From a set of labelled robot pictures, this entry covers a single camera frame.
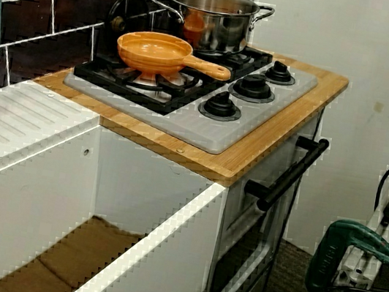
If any orange plastic pan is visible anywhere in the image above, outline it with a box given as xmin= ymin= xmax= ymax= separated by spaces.
xmin=111 ymin=26 xmax=236 ymax=95

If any grey stove top panel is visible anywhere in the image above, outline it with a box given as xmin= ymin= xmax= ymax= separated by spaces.
xmin=56 ymin=28 xmax=321 ymax=168

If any black stove knob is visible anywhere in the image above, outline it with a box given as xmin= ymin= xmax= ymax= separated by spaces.
xmin=197 ymin=87 xmax=245 ymax=123
xmin=263 ymin=59 xmax=299 ymax=88
xmin=227 ymin=70 xmax=279 ymax=106

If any wooden countertop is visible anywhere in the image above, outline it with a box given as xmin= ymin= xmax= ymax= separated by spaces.
xmin=22 ymin=16 xmax=352 ymax=204

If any white oven door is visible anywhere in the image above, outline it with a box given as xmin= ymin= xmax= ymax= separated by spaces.
xmin=210 ymin=105 xmax=324 ymax=292

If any black burner grate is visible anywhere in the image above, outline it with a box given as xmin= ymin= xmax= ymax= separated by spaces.
xmin=186 ymin=37 xmax=276 ymax=88
xmin=69 ymin=46 xmax=229 ymax=124

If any stainless steel pot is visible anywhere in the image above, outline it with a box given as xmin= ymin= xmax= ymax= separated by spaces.
xmin=142 ymin=0 xmax=278 ymax=64

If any brown cloth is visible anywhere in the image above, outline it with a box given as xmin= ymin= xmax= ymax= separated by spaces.
xmin=0 ymin=200 xmax=148 ymax=292

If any black pot lid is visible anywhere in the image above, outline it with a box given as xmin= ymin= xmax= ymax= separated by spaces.
xmin=105 ymin=0 xmax=155 ymax=40

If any green power drill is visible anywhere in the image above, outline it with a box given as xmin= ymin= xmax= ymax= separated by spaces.
xmin=303 ymin=215 xmax=389 ymax=292

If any white sink basin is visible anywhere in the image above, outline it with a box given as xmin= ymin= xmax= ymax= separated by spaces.
xmin=0 ymin=80 xmax=241 ymax=292

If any black oven door handle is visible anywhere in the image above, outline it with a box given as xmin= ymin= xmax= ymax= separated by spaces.
xmin=242 ymin=127 xmax=331 ymax=219

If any aluminium profile rail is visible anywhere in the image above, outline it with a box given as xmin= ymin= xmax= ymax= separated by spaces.
xmin=336 ymin=116 xmax=389 ymax=292

